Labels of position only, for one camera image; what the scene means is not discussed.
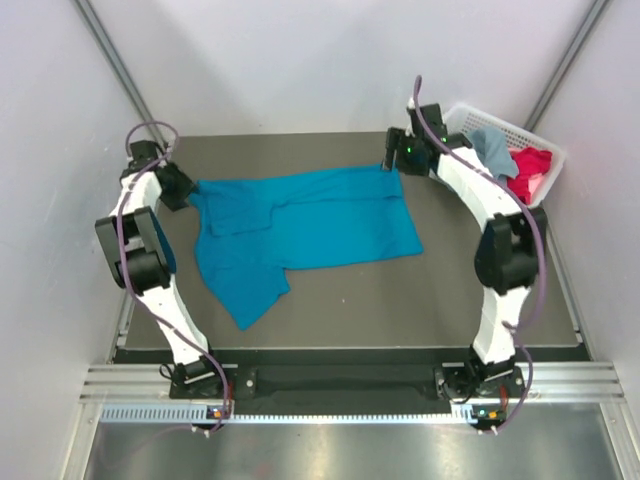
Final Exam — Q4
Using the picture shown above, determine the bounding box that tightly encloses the red t shirt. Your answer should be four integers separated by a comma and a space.
507, 147, 553, 205

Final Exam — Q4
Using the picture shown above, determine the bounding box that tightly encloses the right corner aluminium post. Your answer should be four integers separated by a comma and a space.
523, 0, 613, 132

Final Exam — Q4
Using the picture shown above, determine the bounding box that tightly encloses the pink garment in basket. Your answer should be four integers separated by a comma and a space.
527, 174, 545, 203

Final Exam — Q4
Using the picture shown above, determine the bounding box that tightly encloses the corner aluminium post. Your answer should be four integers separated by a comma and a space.
71, 0, 154, 122
523, 0, 613, 132

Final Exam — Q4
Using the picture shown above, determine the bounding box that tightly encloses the grey-blue t shirt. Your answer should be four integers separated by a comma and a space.
467, 126, 519, 183

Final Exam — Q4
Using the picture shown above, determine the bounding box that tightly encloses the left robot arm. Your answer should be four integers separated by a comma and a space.
95, 140, 228, 400

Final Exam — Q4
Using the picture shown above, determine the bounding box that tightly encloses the bright blue t shirt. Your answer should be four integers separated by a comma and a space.
189, 165, 423, 330

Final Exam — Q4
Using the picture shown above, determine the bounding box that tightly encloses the left corner aluminium post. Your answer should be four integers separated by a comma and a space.
71, 0, 154, 122

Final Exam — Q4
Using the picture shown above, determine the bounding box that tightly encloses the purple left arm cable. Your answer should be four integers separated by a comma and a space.
117, 120, 236, 436

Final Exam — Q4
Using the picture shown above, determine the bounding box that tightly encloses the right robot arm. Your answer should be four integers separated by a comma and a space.
381, 101, 547, 397

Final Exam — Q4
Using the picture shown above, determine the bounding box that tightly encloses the aluminium frame rail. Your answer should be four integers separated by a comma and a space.
80, 362, 624, 403

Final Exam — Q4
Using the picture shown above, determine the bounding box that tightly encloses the white plastic laundry basket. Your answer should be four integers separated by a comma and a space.
443, 103, 566, 206

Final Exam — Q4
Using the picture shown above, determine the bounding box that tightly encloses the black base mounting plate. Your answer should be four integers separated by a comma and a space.
168, 348, 531, 416

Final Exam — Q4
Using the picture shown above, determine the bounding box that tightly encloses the grey slotted cable duct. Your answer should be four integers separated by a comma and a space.
100, 403, 499, 426

